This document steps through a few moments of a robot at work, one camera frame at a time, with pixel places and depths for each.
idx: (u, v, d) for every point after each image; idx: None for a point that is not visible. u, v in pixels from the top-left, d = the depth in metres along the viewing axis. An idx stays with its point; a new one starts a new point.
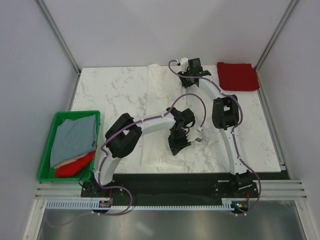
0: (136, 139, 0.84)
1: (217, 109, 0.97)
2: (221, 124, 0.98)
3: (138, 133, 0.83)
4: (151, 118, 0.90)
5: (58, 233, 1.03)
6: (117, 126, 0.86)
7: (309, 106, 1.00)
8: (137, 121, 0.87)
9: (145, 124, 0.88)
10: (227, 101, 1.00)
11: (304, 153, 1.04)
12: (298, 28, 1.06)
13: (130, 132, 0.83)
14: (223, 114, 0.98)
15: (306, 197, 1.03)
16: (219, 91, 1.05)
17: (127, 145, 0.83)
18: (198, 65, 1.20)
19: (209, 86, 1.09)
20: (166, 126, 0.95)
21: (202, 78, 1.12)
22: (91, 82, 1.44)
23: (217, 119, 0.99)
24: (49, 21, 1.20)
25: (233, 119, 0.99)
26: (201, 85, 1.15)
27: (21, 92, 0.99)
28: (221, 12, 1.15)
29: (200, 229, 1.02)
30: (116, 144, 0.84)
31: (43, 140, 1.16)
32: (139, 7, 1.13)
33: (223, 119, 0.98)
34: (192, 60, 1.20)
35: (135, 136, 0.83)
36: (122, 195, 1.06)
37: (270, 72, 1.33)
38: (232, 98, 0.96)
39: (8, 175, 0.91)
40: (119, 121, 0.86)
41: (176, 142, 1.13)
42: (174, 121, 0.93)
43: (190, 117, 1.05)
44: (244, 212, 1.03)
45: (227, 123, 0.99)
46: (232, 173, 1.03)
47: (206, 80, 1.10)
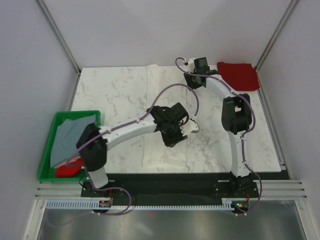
0: (102, 152, 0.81)
1: (228, 110, 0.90)
2: (232, 126, 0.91)
3: (103, 147, 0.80)
4: (121, 126, 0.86)
5: (58, 233, 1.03)
6: (84, 138, 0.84)
7: (309, 106, 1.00)
8: (103, 132, 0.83)
9: (110, 136, 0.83)
10: (238, 102, 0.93)
11: (304, 153, 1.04)
12: (298, 28, 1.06)
13: (94, 145, 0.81)
14: (234, 116, 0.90)
15: (306, 197, 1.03)
16: (230, 90, 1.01)
17: (93, 159, 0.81)
18: (205, 64, 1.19)
19: (218, 85, 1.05)
20: (149, 128, 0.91)
21: (210, 77, 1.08)
22: (91, 82, 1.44)
23: (228, 121, 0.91)
24: (49, 21, 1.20)
25: (245, 121, 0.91)
26: (209, 84, 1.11)
27: (21, 92, 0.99)
28: (221, 12, 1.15)
29: (200, 229, 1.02)
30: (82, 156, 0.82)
31: (43, 140, 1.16)
32: (139, 7, 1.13)
33: (234, 122, 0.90)
34: (199, 59, 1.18)
35: (100, 150, 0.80)
36: (122, 195, 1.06)
37: (270, 72, 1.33)
38: (243, 98, 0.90)
39: (8, 175, 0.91)
40: (86, 133, 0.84)
41: (169, 137, 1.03)
42: (154, 124, 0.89)
43: (178, 112, 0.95)
44: (244, 212, 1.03)
45: (238, 125, 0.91)
46: (234, 175, 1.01)
47: (215, 79, 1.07)
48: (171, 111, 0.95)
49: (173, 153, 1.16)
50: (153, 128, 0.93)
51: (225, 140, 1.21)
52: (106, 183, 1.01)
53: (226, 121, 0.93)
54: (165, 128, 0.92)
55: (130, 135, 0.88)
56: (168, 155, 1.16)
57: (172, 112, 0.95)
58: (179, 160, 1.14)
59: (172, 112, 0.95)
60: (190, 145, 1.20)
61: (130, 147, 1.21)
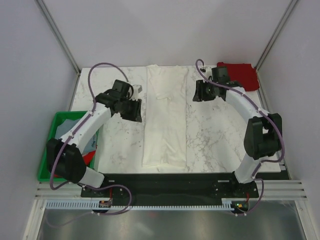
0: (77, 156, 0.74)
1: (254, 132, 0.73)
2: (258, 152, 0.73)
3: (75, 152, 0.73)
4: (79, 126, 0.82)
5: (58, 232, 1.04)
6: (51, 158, 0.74)
7: (309, 106, 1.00)
8: (67, 139, 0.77)
9: (76, 139, 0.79)
10: (266, 121, 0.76)
11: (304, 153, 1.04)
12: (298, 28, 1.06)
13: (66, 156, 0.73)
14: (262, 139, 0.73)
15: (306, 197, 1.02)
16: (257, 109, 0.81)
17: (74, 168, 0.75)
18: (224, 74, 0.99)
19: (241, 102, 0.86)
20: (104, 116, 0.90)
21: (231, 90, 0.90)
22: (91, 82, 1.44)
23: (249, 145, 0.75)
24: (49, 21, 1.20)
25: (273, 147, 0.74)
26: (229, 97, 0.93)
27: (21, 92, 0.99)
28: (221, 12, 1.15)
29: (200, 229, 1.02)
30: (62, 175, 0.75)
31: (43, 140, 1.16)
32: (139, 7, 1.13)
33: (261, 147, 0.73)
34: (218, 68, 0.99)
35: (75, 155, 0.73)
36: (122, 195, 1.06)
37: (270, 73, 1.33)
38: (269, 118, 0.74)
39: (8, 175, 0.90)
40: (49, 153, 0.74)
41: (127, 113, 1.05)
42: (107, 107, 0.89)
43: (124, 88, 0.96)
44: (244, 212, 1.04)
45: (264, 151, 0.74)
46: (239, 180, 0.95)
47: (237, 93, 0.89)
48: (114, 91, 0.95)
49: (173, 153, 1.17)
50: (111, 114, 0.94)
51: (225, 140, 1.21)
52: (102, 180, 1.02)
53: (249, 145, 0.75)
54: (119, 107, 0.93)
55: (94, 128, 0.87)
56: (168, 155, 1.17)
57: (115, 91, 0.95)
58: (179, 160, 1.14)
59: (115, 91, 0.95)
60: (190, 145, 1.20)
61: (131, 146, 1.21)
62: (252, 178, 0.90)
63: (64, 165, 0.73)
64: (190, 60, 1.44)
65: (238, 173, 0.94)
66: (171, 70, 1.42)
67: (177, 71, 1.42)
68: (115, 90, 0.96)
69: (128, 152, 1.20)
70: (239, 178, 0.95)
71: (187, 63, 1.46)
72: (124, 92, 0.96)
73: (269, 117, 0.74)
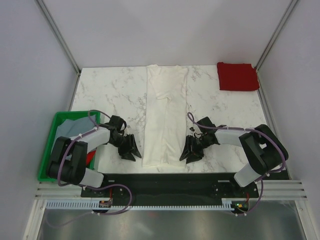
0: (85, 153, 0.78)
1: (250, 146, 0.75)
2: (267, 167, 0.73)
3: (84, 145, 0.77)
4: (87, 133, 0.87)
5: (58, 233, 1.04)
6: (59, 154, 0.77)
7: (308, 106, 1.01)
8: (76, 137, 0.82)
9: (85, 139, 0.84)
10: (257, 136, 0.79)
11: (303, 154, 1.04)
12: (298, 28, 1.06)
13: (75, 150, 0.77)
14: (264, 152, 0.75)
15: (306, 197, 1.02)
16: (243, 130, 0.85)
17: (79, 164, 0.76)
18: (208, 123, 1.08)
19: (228, 132, 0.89)
20: (104, 137, 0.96)
21: (219, 129, 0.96)
22: (91, 82, 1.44)
23: (254, 164, 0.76)
24: (49, 21, 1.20)
25: (279, 158, 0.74)
26: (220, 138, 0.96)
27: (21, 92, 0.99)
28: (221, 12, 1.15)
29: (200, 229, 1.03)
30: (66, 172, 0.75)
31: (43, 141, 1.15)
32: (138, 7, 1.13)
33: (264, 158, 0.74)
34: (201, 120, 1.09)
35: (83, 150, 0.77)
36: (122, 195, 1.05)
37: (270, 73, 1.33)
38: (258, 131, 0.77)
39: (8, 175, 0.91)
40: (59, 149, 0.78)
41: (123, 150, 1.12)
42: (108, 130, 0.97)
43: (119, 121, 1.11)
44: (244, 212, 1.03)
45: (272, 165, 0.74)
46: (241, 185, 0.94)
47: (224, 129, 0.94)
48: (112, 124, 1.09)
49: (173, 154, 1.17)
50: (108, 139, 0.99)
51: None
52: (102, 181, 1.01)
53: (254, 164, 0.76)
54: (115, 135, 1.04)
55: (98, 139, 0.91)
56: (168, 155, 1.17)
57: (113, 124, 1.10)
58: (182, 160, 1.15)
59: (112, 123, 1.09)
60: None
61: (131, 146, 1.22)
62: (252, 182, 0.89)
63: (71, 159, 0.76)
64: (190, 60, 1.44)
65: (238, 177, 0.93)
66: (171, 70, 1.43)
67: (177, 71, 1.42)
68: (112, 123, 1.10)
69: None
70: (240, 182, 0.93)
71: (187, 63, 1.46)
72: (119, 126, 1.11)
73: (257, 131, 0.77)
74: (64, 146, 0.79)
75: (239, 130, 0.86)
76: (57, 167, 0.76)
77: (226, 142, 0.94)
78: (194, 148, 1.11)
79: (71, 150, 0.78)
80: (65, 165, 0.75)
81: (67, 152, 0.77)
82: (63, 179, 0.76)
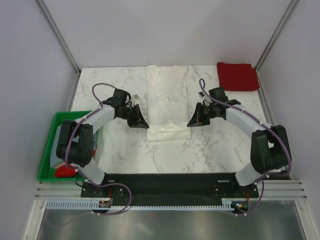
0: (91, 135, 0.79)
1: (260, 146, 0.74)
2: (266, 168, 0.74)
3: (90, 127, 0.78)
4: (92, 113, 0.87)
5: (58, 233, 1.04)
6: (65, 136, 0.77)
7: (309, 107, 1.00)
8: (81, 120, 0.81)
9: (90, 121, 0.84)
10: (269, 134, 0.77)
11: (304, 154, 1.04)
12: (298, 29, 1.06)
13: (81, 133, 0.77)
14: (268, 153, 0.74)
15: (305, 197, 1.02)
16: (258, 122, 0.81)
17: (87, 147, 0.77)
18: (222, 95, 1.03)
19: (243, 118, 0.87)
20: (107, 116, 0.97)
21: (232, 107, 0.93)
22: (91, 82, 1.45)
23: (256, 161, 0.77)
24: (49, 21, 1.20)
25: (282, 161, 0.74)
26: (230, 116, 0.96)
27: (20, 92, 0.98)
28: (221, 12, 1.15)
29: (200, 229, 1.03)
30: (76, 155, 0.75)
31: (43, 141, 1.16)
32: (138, 7, 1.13)
33: (268, 160, 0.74)
34: (214, 89, 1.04)
35: (89, 132, 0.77)
36: (122, 195, 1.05)
37: (269, 73, 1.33)
38: (272, 131, 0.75)
39: (8, 175, 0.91)
40: (65, 130, 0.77)
41: (132, 120, 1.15)
42: (112, 107, 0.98)
43: (122, 94, 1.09)
44: (244, 212, 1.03)
45: (273, 166, 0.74)
46: (241, 184, 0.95)
47: (237, 110, 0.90)
48: (115, 98, 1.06)
49: (172, 155, 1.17)
50: (113, 116, 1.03)
51: (225, 141, 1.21)
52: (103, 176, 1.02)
53: (256, 160, 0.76)
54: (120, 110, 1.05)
55: (101, 120, 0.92)
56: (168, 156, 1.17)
57: (117, 98, 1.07)
58: (185, 162, 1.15)
59: (116, 98, 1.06)
60: (190, 145, 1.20)
61: (130, 146, 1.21)
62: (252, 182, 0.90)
63: (79, 142, 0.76)
64: (190, 60, 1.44)
65: (239, 174, 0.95)
66: (171, 70, 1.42)
67: (177, 71, 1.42)
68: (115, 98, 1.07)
69: (128, 151, 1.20)
70: (239, 180, 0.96)
71: (187, 63, 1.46)
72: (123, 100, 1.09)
73: (273, 132, 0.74)
74: (70, 128, 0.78)
75: (253, 119, 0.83)
76: (64, 148, 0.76)
77: (235, 121, 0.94)
78: (199, 116, 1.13)
79: (78, 133, 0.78)
80: (73, 147, 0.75)
81: (74, 135, 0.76)
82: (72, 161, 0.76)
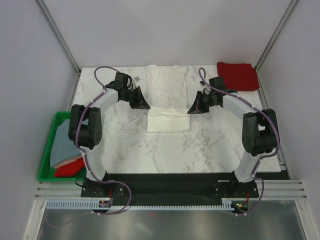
0: (100, 117, 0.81)
1: (250, 126, 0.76)
2: (255, 147, 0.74)
3: (98, 110, 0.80)
4: (97, 97, 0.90)
5: (58, 233, 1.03)
6: (76, 119, 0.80)
7: (309, 106, 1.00)
8: (88, 104, 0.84)
9: (97, 104, 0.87)
10: (261, 117, 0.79)
11: (304, 153, 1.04)
12: (298, 28, 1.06)
13: (90, 115, 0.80)
14: (258, 134, 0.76)
15: (305, 197, 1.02)
16: (251, 106, 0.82)
17: (97, 128, 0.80)
18: (221, 84, 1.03)
19: (237, 102, 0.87)
20: (112, 99, 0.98)
21: (228, 94, 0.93)
22: (91, 82, 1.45)
23: (247, 141, 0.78)
24: (49, 21, 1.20)
25: (272, 143, 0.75)
26: (226, 103, 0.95)
27: (20, 91, 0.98)
28: (221, 11, 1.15)
29: (200, 229, 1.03)
30: (87, 136, 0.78)
31: (43, 141, 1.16)
32: (138, 7, 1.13)
33: (257, 139, 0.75)
34: (214, 78, 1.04)
35: (97, 115, 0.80)
36: (122, 195, 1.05)
37: (270, 73, 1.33)
38: (263, 113, 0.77)
39: (8, 175, 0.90)
40: (75, 115, 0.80)
41: (134, 103, 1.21)
42: (115, 91, 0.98)
43: (124, 77, 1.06)
44: (244, 212, 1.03)
45: (262, 147, 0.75)
46: (239, 180, 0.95)
47: (233, 96, 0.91)
48: (117, 82, 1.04)
49: (172, 155, 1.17)
50: (117, 99, 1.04)
51: (225, 141, 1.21)
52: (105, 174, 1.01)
53: (247, 141, 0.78)
54: (123, 94, 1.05)
55: (107, 103, 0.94)
56: (168, 156, 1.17)
57: (118, 82, 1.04)
58: (185, 162, 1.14)
59: (118, 82, 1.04)
60: (190, 145, 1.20)
61: (130, 146, 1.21)
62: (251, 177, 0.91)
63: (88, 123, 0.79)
64: (190, 60, 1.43)
65: (238, 172, 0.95)
66: (171, 70, 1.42)
67: (177, 70, 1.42)
68: (117, 82, 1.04)
69: (128, 151, 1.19)
70: (239, 177, 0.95)
71: (187, 63, 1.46)
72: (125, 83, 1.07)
73: (264, 113, 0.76)
74: (79, 112, 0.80)
75: (246, 104, 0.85)
76: (75, 130, 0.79)
77: (229, 107, 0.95)
78: (199, 104, 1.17)
79: (86, 116, 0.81)
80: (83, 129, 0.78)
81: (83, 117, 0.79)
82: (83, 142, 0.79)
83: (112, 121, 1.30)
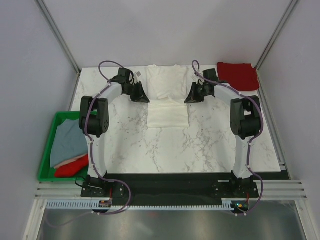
0: (107, 107, 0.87)
1: (237, 111, 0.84)
2: (241, 130, 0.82)
3: (106, 101, 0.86)
4: (105, 89, 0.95)
5: (58, 233, 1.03)
6: (85, 109, 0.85)
7: (308, 106, 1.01)
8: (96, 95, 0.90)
9: (104, 96, 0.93)
10: (246, 103, 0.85)
11: (304, 153, 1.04)
12: (298, 29, 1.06)
13: (98, 106, 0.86)
14: (243, 118, 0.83)
15: (305, 197, 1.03)
16: (238, 93, 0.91)
17: (105, 117, 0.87)
18: (214, 75, 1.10)
19: (226, 91, 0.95)
20: (118, 91, 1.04)
21: (219, 85, 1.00)
22: (91, 82, 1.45)
23: (234, 125, 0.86)
24: (49, 21, 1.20)
25: (257, 126, 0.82)
26: (217, 92, 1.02)
27: (20, 91, 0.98)
28: (221, 11, 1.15)
29: (200, 229, 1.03)
30: (95, 124, 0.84)
31: (43, 140, 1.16)
32: (139, 7, 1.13)
33: (243, 124, 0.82)
34: (208, 70, 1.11)
35: (105, 105, 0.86)
36: (122, 195, 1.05)
37: (269, 73, 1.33)
38: (250, 99, 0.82)
39: (8, 175, 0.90)
40: (84, 106, 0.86)
41: (135, 96, 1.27)
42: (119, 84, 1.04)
43: (126, 72, 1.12)
44: (244, 212, 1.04)
45: (247, 129, 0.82)
46: (237, 176, 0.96)
47: (223, 86, 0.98)
48: (120, 76, 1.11)
49: (172, 155, 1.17)
50: (121, 92, 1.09)
51: (225, 141, 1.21)
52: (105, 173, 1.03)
53: (234, 124, 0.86)
54: (126, 87, 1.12)
55: (113, 95, 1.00)
56: (168, 156, 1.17)
57: (121, 76, 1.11)
58: (185, 162, 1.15)
59: (121, 76, 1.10)
60: (190, 145, 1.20)
61: (130, 145, 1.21)
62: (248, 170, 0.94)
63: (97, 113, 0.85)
64: (190, 60, 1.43)
65: (235, 168, 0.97)
66: (171, 70, 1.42)
67: (177, 71, 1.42)
68: (120, 76, 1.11)
69: (128, 151, 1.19)
70: (236, 173, 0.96)
71: (187, 63, 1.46)
72: (128, 77, 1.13)
73: (252, 99, 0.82)
74: (88, 103, 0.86)
75: (234, 91, 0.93)
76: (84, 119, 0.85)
77: (220, 96, 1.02)
78: (193, 95, 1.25)
79: (95, 106, 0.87)
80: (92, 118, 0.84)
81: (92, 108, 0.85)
82: (91, 130, 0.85)
83: (112, 120, 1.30)
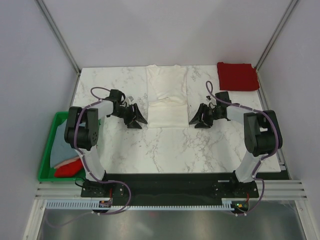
0: (97, 118, 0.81)
1: (250, 125, 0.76)
2: (257, 147, 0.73)
3: (95, 111, 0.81)
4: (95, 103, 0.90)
5: (58, 233, 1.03)
6: (73, 120, 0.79)
7: (308, 106, 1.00)
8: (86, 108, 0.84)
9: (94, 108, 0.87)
10: (261, 119, 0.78)
11: (304, 153, 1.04)
12: (298, 29, 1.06)
13: (87, 116, 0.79)
14: (259, 134, 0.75)
15: (306, 197, 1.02)
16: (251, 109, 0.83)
17: (93, 128, 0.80)
18: (226, 98, 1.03)
19: (238, 109, 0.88)
20: (109, 107, 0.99)
21: (232, 105, 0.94)
22: (91, 82, 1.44)
23: (249, 141, 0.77)
24: (49, 21, 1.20)
25: (273, 144, 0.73)
26: (230, 114, 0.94)
27: (20, 91, 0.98)
28: (221, 11, 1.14)
29: (200, 229, 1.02)
30: (84, 136, 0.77)
31: (43, 140, 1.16)
32: (138, 7, 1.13)
33: (259, 140, 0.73)
34: (220, 92, 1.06)
35: (94, 116, 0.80)
36: (122, 195, 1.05)
37: (269, 73, 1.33)
38: (264, 113, 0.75)
39: (8, 175, 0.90)
40: (71, 116, 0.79)
41: (127, 120, 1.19)
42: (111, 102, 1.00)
43: (118, 93, 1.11)
44: (244, 212, 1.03)
45: (264, 147, 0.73)
46: (239, 180, 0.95)
47: (236, 106, 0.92)
48: (112, 98, 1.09)
49: (172, 155, 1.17)
50: (111, 110, 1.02)
51: (225, 141, 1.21)
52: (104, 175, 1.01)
53: (249, 141, 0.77)
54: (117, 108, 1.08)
55: (104, 109, 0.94)
56: (168, 156, 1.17)
57: (113, 97, 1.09)
58: (185, 162, 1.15)
59: (112, 97, 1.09)
60: (190, 145, 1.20)
61: (130, 146, 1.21)
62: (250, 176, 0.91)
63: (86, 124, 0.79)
64: (190, 59, 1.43)
65: (238, 170, 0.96)
66: (171, 70, 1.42)
67: (178, 71, 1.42)
68: (111, 97, 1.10)
69: (128, 151, 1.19)
70: (239, 177, 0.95)
71: (187, 63, 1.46)
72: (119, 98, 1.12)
73: (267, 114, 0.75)
74: (77, 113, 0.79)
75: (247, 109, 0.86)
76: (72, 132, 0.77)
77: (233, 118, 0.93)
78: (204, 117, 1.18)
79: (84, 118, 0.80)
80: (81, 130, 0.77)
81: (80, 119, 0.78)
82: (80, 143, 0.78)
83: (113, 120, 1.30)
